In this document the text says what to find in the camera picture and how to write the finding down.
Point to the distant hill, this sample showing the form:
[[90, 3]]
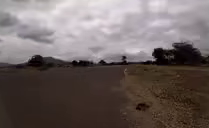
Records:
[[53, 60]]

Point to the dark asphalt road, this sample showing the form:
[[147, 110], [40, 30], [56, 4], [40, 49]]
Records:
[[58, 96]]

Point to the dry gravel and grass verge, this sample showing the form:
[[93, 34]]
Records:
[[172, 93]]

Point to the grass strip beside road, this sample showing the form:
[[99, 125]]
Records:
[[32, 67]]

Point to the dark lump on verge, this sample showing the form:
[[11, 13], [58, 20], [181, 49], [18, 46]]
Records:
[[142, 106]]

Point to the round dark tree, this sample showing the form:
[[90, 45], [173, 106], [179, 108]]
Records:
[[36, 60]]

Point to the row of distant trees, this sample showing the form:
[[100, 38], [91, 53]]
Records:
[[92, 62]]

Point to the large dark tree clump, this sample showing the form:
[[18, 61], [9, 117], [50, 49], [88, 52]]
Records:
[[178, 53]]

